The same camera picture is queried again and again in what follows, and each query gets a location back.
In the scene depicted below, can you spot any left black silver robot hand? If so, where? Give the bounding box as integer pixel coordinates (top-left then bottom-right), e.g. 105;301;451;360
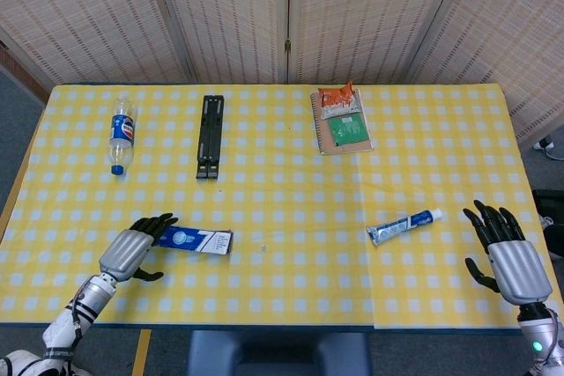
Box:
97;212;180;284

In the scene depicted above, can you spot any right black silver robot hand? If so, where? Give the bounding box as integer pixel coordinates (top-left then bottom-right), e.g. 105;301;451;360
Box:
462;199;554;307

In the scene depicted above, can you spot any blue white toothpaste box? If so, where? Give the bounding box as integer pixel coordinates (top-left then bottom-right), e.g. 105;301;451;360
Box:
152;225;234;257

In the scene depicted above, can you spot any blue white toothpaste tube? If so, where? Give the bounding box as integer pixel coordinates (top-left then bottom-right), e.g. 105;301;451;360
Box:
366;209;443;247

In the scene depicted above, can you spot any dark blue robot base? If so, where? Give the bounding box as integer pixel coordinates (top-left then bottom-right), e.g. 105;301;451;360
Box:
187;330;374;376

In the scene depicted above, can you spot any empty Pepsi plastic bottle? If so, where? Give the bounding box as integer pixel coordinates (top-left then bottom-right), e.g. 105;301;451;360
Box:
108;96;138;177

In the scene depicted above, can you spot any black folding stand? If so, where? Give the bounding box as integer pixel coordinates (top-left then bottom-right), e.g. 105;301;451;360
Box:
196;94;225;181

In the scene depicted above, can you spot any yellow white checkered tablecloth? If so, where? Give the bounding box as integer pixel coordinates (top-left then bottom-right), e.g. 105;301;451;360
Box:
0;84;564;329

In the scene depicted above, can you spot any brown spiral notebook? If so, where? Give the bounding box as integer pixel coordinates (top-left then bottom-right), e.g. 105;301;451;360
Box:
310;88;375;156

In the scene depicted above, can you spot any green card packet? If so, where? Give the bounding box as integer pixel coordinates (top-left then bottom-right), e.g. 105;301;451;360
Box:
328;114;369;148

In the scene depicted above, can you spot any orange white snack packet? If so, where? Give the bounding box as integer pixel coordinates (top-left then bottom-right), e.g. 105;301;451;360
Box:
317;80;363;121

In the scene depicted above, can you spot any beige woven folding screen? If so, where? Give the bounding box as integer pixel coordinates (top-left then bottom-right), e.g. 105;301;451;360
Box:
0;0;564;144

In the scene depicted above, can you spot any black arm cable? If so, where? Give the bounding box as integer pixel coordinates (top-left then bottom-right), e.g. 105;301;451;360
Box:
70;290;87;350

